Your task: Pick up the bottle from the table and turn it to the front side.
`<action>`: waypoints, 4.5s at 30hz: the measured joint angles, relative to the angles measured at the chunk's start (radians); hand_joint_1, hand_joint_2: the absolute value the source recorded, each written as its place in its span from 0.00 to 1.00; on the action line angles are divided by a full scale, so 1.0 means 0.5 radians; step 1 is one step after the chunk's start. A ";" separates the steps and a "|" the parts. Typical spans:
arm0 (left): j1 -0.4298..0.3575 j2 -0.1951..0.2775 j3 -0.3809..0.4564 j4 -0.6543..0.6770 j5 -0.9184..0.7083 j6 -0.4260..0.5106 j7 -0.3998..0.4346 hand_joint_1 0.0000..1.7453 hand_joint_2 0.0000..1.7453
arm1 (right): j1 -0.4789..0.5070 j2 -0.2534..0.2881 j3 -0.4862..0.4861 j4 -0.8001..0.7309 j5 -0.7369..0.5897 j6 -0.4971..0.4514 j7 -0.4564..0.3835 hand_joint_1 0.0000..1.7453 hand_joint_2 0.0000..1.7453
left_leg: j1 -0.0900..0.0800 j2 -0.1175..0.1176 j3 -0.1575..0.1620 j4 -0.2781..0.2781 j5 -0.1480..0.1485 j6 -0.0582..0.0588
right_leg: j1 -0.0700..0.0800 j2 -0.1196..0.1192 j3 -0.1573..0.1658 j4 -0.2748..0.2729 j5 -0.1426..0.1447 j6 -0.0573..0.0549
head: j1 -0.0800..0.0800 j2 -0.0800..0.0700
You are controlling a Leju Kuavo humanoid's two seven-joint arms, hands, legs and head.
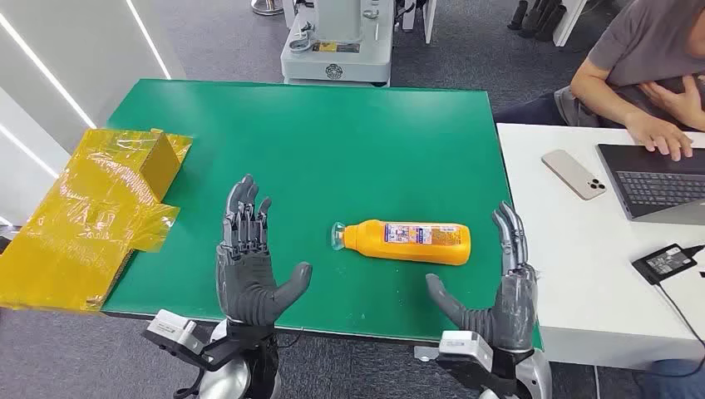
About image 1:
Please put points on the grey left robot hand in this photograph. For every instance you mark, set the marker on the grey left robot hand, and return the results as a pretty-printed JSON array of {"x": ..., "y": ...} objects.
[{"x": 245, "y": 286}]

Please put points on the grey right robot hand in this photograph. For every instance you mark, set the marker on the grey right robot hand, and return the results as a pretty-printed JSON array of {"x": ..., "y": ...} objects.
[{"x": 515, "y": 314}]

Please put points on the orange plastic bottle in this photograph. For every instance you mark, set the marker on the orange plastic bottle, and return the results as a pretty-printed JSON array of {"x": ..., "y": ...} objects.
[{"x": 407, "y": 248}]

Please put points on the white robot base machine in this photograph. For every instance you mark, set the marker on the white robot base machine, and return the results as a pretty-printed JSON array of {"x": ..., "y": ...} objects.
[{"x": 341, "y": 60}]

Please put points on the person's right forearm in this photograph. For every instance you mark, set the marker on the person's right forearm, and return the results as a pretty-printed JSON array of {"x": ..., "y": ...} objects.
[{"x": 600, "y": 102}]

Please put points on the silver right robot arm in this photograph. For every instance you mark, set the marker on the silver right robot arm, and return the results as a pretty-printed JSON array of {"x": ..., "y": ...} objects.
[{"x": 534, "y": 377}]

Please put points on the beige smartphone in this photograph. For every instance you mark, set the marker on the beige smartphone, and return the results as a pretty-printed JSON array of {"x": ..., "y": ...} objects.
[{"x": 570, "y": 173}]

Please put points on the black power adapter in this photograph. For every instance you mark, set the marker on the black power adapter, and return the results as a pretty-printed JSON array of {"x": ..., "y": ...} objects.
[{"x": 663, "y": 263}]

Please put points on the blue fabric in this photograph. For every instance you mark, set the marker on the blue fabric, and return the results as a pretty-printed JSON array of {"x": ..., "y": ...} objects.
[{"x": 674, "y": 383}]

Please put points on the yellow taped cardboard box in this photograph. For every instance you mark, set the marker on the yellow taped cardboard box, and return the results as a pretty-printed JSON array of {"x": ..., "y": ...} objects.
[{"x": 82, "y": 220}]

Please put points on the dark grey laptop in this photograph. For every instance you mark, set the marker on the dark grey laptop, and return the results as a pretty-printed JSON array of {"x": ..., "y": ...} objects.
[{"x": 650, "y": 187}]

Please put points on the person's right hand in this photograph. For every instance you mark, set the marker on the person's right hand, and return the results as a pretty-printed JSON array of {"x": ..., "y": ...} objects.
[{"x": 655, "y": 135}]

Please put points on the person's hand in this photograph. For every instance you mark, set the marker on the person's hand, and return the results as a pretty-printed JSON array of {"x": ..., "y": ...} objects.
[
  {"x": 683, "y": 104},
  {"x": 655, "y": 135}
]

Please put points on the person's left hand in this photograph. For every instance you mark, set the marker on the person's left hand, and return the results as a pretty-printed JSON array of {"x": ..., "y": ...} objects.
[{"x": 683, "y": 104}]

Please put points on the chrome stand base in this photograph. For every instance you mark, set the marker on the chrome stand base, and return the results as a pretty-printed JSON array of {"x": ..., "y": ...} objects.
[{"x": 267, "y": 6}]

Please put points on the black boots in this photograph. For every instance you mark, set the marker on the black boots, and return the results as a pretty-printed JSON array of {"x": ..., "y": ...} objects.
[{"x": 542, "y": 19}]

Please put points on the white furniture panel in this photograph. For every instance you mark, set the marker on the white furniture panel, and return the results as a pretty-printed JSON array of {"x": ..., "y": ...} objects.
[{"x": 570, "y": 22}]

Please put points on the person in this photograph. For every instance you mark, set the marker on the person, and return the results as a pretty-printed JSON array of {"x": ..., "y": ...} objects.
[{"x": 644, "y": 38}]

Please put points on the white furniture leg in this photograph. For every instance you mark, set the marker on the white furniture leg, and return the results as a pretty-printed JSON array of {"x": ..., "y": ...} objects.
[{"x": 428, "y": 19}]

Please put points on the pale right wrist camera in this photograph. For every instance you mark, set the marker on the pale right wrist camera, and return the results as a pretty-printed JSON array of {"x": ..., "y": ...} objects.
[{"x": 462, "y": 344}]

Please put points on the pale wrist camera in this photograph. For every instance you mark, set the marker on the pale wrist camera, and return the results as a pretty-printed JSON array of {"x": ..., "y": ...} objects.
[
  {"x": 462, "y": 344},
  {"x": 165, "y": 327}
]

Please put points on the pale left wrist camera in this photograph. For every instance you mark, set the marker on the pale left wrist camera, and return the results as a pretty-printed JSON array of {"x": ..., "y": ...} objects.
[{"x": 165, "y": 327}]

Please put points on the grey table bracket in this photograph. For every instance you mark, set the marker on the grey table bracket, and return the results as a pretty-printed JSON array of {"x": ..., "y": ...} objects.
[{"x": 425, "y": 353}]

